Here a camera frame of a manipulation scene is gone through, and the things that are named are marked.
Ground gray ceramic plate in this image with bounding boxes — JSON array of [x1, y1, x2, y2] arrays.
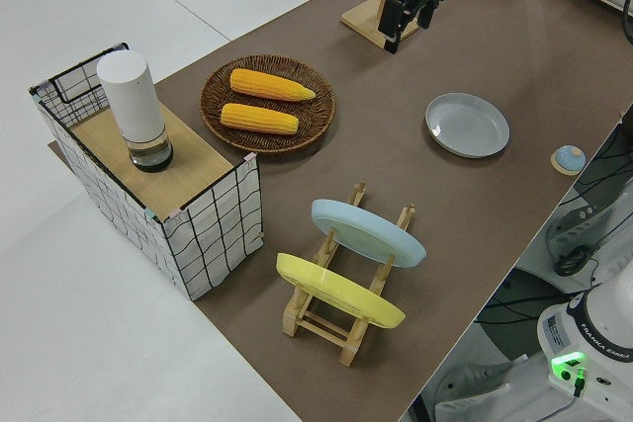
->
[[423, 92, 511, 160]]

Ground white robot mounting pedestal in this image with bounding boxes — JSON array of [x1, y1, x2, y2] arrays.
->
[[409, 184, 633, 422]]

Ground black cable with green plug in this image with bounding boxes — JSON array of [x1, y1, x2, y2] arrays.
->
[[568, 367, 589, 398]]

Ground yellow corn cob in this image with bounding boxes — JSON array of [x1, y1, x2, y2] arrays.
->
[[220, 103, 301, 136], [229, 68, 317, 102]]

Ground light wooden shelf board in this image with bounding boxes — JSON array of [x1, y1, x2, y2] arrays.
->
[[68, 103, 234, 211]]

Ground white grid pattern storage box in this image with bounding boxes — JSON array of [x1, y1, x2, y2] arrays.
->
[[28, 41, 263, 302]]

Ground white cylindrical bottle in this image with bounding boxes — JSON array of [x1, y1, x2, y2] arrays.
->
[[96, 49, 175, 174]]

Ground brown table mat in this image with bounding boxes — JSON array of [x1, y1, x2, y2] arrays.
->
[[47, 0, 633, 422]]

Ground blue dome bell wooden base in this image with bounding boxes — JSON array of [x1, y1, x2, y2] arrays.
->
[[550, 144, 588, 177]]

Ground coiled black cable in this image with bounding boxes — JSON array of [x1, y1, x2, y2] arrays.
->
[[553, 246, 602, 278]]

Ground yellow plate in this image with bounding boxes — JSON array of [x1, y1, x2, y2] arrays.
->
[[275, 252, 407, 330]]

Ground wooden dish rack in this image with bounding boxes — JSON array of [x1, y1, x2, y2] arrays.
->
[[281, 179, 416, 368]]

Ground light blue plate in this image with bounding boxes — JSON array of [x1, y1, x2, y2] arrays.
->
[[310, 198, 427, 269]]

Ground brown wicker tray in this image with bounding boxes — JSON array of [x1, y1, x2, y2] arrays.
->
[[199, 53, 337, 154]]

